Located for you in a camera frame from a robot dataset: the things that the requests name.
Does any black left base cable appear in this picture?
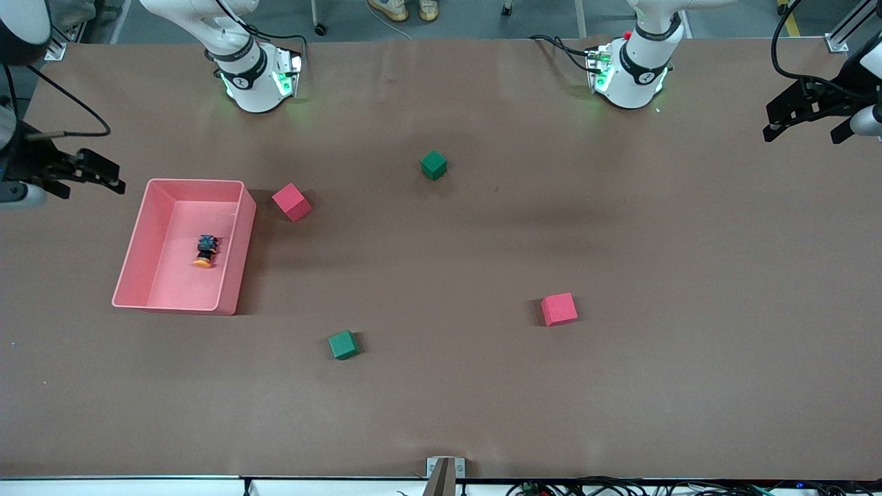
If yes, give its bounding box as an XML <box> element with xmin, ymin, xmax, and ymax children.
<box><xmin>529</xmin><ymin>34</ymin><xmax>595</xmax><ymax>73</ymax></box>

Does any black cable bundle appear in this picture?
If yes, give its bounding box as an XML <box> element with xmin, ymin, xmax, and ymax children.
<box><xmin>506</xmin><ymin>475</ymin><xmax>882</xmax><ymax>496</ymax></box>

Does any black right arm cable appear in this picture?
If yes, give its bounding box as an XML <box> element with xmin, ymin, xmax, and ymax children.
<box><xmin>3</xmin><ymin>63</ymin><xmax>112</xmax><ymax>141</ymax></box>

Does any white table frame rail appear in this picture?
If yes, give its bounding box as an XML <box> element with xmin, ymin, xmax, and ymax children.
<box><xmin>0</xmin><ymin>475</ymin><xmax>882</xmax><ymax>496</ymax></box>

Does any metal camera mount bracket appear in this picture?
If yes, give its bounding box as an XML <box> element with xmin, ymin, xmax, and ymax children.
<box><xmin>424</xmin><ymin>457</ymin><xmax>466</xmax><ymax>496</ymax></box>

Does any red cube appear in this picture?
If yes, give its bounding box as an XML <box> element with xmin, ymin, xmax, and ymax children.
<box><xmin>271</xmin><ymin>183</ymin><xmax>312</xmax><ymax>223</ymax></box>
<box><xmin>541</xmin><ymin>292</ymin><xmax>579</xmax><ymax>327</ymax></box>

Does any black base cable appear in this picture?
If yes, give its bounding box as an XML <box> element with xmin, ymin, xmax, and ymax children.
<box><xmin>529</xmin><ymin>34</ymin><xmax>595</xmax><ymax>73</ymax></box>
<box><xmin>214</xmin><ymin>0</ymin><xmax>308</xmax><ymax>70</ymax></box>

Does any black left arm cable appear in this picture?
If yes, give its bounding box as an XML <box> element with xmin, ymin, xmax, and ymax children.
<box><xmin>770</xmin><ymin>0</ymin><xmax>838</xmax><ymax>89</ymax></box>

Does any black right base cable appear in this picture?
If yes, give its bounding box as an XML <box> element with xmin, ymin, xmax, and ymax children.
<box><xmin>214</xmin><ymin>0</ymin><xmax>308</xmax><ymax>70</ymax></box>

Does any aluminium frame profile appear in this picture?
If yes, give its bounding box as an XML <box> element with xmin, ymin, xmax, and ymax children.
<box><xmin>825</xmin><ymin>0</ymin><xmax>882</xmax><ymax>54</ymax></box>
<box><xmin>43</xmin><ymin>19</ymin><xmax>90</xmax><ymax>63</ymax></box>

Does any pink plastic bin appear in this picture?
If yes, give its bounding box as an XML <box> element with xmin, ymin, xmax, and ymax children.
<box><xmin>112</xmin><ymin>178</ymin><xmax>257</xmax><ymax>316</ymax></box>

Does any orange capped black push button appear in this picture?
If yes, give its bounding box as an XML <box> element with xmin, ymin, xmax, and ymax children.
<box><xmin>192</xmin><ymin>234</ymin><xmax>220</xmax><ymax>269</ymax></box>

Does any grey fabric bundle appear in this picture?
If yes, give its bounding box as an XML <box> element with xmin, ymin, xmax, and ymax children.
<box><xmin>50</xmin><ymin>0</ymin><xmax>97</xmax><ymax>32</ymax></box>

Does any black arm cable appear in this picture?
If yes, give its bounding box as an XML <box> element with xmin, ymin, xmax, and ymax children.
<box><xmin>770</xmin><ymin>0</ymin><xmax>838</xmax><ymax>89</ymax></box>
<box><xmin>3</xmin><ymin>63</ymin><xmax>112</xmax><ymax>141</ymax></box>

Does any brown table cover sheet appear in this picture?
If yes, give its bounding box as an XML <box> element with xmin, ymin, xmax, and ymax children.
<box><xmin>0</xmin><ymin>36</ymin><xmax>882</xmax><ymax>481</ymax></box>

